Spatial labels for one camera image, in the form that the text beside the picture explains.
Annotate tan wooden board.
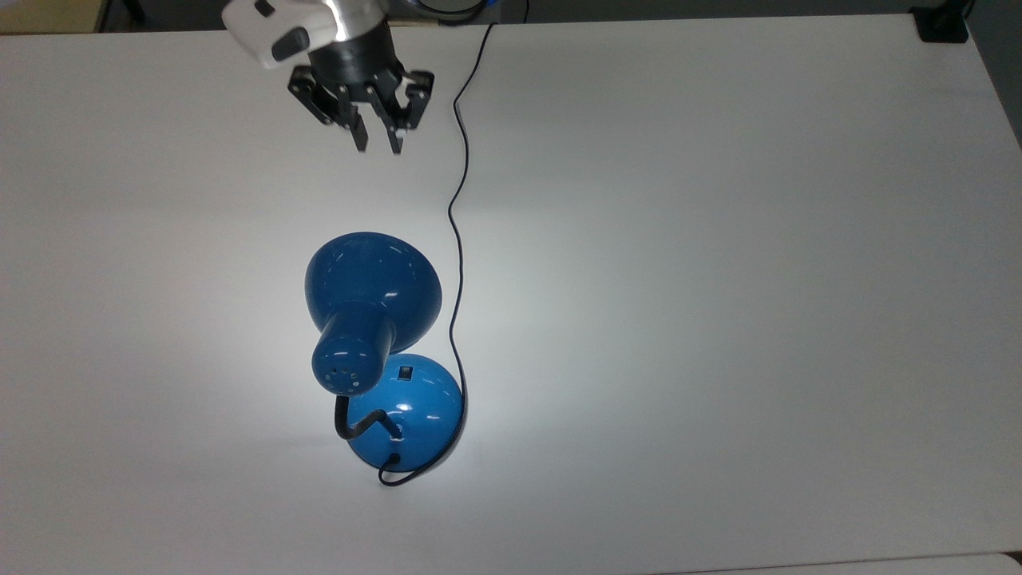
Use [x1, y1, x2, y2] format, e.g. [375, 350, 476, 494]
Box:
[0, 0, 111, 34]

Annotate black table clamp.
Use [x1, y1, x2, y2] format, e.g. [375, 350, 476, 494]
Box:
[913, 6, 971, 43]

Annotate black lamp power cable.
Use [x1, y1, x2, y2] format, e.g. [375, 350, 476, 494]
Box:
[378, 22, 494, 488]

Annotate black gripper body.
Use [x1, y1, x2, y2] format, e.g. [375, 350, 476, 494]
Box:
[307, 22, 408, 103]

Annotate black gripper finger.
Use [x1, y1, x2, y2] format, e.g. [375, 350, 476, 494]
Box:
[374, 70, 436, 156]
[287, 65, 369, 153]

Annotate blue gooseneck desk lamp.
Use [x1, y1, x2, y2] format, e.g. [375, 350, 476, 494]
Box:
[304, 232, 465, 470]

